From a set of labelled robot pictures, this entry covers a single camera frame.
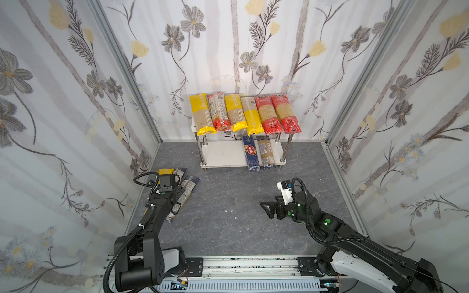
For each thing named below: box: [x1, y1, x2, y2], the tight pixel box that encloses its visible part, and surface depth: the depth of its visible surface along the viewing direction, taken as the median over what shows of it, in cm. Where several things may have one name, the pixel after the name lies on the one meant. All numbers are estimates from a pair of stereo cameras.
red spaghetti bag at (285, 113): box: [271, 93, 302, 134], surface depth 83 cm
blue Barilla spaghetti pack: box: [242, 134, 261, 173], surface depth 103 cm
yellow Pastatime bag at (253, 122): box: [240, 96, 265, 137], surface depth 82 cm
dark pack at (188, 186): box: [166, 175, 201, 224], surface depth 97 cm
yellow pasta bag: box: [158, 168, 175, 176], surface depth 106 cm
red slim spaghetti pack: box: [207, 92, 232, 132], surface depth 81 cm
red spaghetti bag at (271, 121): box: [254, 95, 284, 135], surface depth 82 cm
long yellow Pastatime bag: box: [188, 93, 218, 137], surface depth 81 cm
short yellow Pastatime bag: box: [224, 94, 248, 132], surface depth 81 cm
